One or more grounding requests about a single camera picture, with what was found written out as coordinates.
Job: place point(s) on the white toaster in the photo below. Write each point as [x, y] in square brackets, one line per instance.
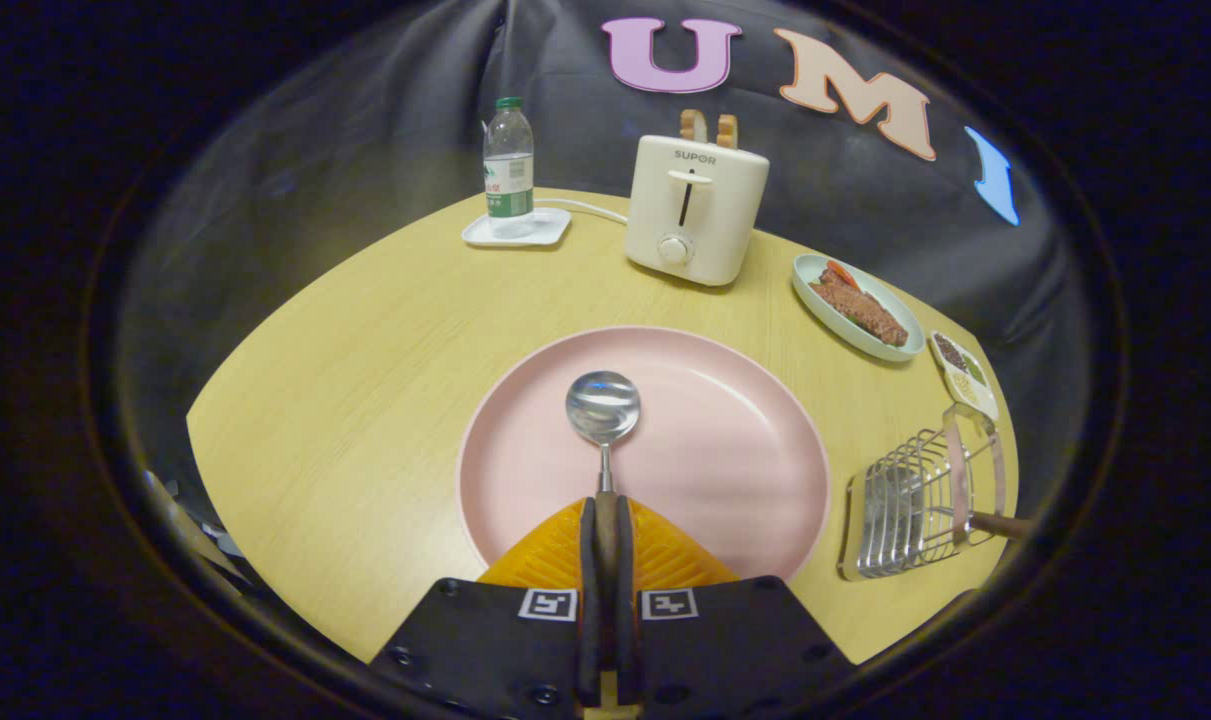
[705, 240]

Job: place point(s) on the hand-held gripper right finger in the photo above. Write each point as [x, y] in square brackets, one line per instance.
[735, 645]

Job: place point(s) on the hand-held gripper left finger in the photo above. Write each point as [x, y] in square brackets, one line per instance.
[490, 645]

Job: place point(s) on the brown meat slice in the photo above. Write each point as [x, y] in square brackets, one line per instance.
[865, 312]

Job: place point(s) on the white square coaster tray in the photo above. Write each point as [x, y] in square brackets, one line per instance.
[550, 228]

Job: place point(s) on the clear plastic water bottle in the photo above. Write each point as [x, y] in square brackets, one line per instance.
[509, 170]

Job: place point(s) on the white divided condiment dish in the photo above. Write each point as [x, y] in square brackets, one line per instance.
[977, 397]

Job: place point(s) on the clear cutlery drainer tray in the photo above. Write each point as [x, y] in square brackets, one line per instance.
[895, 515]

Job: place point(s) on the pink round plate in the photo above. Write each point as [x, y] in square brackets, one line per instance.
[725, 450]

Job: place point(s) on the pale green oval plate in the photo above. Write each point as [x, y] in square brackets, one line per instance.
[803, 270]

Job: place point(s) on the red vegetable slice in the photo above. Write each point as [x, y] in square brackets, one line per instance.
[843, 274]

